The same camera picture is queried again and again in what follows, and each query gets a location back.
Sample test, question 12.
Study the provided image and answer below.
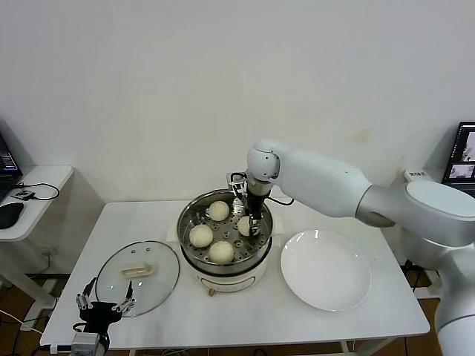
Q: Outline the white steamed baozi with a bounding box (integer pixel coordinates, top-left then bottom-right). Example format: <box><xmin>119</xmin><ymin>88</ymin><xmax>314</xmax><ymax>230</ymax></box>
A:
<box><xmin>237</xmin><ymin>216</ymin><xmax>255</xmax><ymax>237</ymax></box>
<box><xmin>208</xmin><ymin>240</ymin><xmax>235</xmax><ymax>265</ymax></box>
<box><xmin>189</xmin><ymin>225</ymin><xmax>214</xmax><ymax>248</ymax></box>
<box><xmin>207</xmin><ymin>200</ymin><xmax>231</xmax><ymax>223</ymax></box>

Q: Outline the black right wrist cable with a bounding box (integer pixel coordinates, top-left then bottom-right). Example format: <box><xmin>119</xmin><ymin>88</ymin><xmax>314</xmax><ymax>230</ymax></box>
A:
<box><xmin>266</xmin><ymin>195</ymin><xmax>295</xmax><ymax>207</ymax></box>

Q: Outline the white side table with mouse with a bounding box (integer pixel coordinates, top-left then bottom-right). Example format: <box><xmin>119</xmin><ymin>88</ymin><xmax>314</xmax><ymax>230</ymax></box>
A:
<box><xmin>0</xmin><ymin>165</ymin><xmax>75</xmax><ymax>311</ymax></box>

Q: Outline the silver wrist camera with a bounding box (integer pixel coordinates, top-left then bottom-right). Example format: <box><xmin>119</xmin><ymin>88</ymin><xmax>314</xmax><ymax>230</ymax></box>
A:
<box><xmin>70</xmin><ymin>332</ymin><xmax>101</xmax><ymax>354</ymax></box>
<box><xmin>226</xmin><ymin>172</ymin><xmax>249</xmax><ymax>194</ymax></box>

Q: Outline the thin black looped cable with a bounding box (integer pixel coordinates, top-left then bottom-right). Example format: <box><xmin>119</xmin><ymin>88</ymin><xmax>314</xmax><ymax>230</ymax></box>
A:
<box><xmin>13</xmin><ymin>181</ymin><xmax>62</xmax><ymax>202</ymax></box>

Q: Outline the round glass pot lid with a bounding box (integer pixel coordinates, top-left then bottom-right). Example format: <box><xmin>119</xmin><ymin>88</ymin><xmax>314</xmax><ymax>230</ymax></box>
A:
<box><xmin>95</xmin><ymin>240</ymin><xmax>182</xmax><ymax>318</ymax></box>

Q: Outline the grey laptop with image windows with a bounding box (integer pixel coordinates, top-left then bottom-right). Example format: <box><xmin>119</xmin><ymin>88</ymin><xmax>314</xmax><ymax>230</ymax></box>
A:
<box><xmin>443</xmin><ymin>121</ymin><xmax>475</xmax><ymax>197</ymax></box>

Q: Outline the black computer mouse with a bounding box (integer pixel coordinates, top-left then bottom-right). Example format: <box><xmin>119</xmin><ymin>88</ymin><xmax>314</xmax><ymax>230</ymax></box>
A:
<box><xmin>0</xmin><ymin>202</ymin><xmax>24</xmax><ymax>229</ymax></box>

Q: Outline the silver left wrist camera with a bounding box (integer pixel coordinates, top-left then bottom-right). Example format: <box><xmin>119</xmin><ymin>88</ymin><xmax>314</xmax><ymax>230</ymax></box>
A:
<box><xmin>70</xmin><ymin>332</ymin><xmax>101</xmax><ymax>354</ymax></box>

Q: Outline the black laptop with blue screen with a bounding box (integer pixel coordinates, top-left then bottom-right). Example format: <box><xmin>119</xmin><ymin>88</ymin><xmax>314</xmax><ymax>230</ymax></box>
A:
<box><xmin>0</xmin><ymin>128</ymin><xmax>24</xmax><ymax>203</ymax></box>

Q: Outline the white side table with sticker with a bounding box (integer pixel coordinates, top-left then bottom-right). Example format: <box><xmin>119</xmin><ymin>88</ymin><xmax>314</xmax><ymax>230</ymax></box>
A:
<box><xmin>403</xmin><ymin>169</ymin><xmax>454</xmax><ymax>186</ymax></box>

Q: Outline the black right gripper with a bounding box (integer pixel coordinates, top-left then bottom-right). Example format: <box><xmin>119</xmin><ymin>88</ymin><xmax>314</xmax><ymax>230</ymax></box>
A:
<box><xmin>233</xmin><ymin>185</ymin><xmax>266</xmax><ymax>236</ymax></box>

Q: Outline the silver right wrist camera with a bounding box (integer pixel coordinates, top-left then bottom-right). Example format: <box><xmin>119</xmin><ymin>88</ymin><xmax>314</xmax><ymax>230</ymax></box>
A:
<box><xmin>226</xmin><ymin>172</ymin><xmax>249</xmax><ymax>194</ymax></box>

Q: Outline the round white plate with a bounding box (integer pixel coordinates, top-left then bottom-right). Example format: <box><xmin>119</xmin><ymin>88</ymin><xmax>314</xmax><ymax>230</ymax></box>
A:
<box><xmin>280</xmin><ymin>229</ymin><xmax>372</xmax><ymax>312</ymax></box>

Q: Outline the white electric cooking pot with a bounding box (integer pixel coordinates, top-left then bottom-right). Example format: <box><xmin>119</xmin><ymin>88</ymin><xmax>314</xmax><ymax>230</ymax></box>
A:
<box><xmin>167</xmin><ymin>214</ymin><xmax>286</xmax><ymax>298</ymax></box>

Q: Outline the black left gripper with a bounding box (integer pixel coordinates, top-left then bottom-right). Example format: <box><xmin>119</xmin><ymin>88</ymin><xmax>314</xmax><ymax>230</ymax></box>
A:
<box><xmin>76</xmin><ymin>277</ymin><xmax>135</xmax><ymax>333</ymax></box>

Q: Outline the stainless steel steamer basket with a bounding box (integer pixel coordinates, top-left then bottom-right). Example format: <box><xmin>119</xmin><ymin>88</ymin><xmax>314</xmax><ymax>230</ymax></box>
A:
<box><xmin>177</xmin><ymin>189</ymin><xmax>275</xmax><ymax>266</ymax></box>

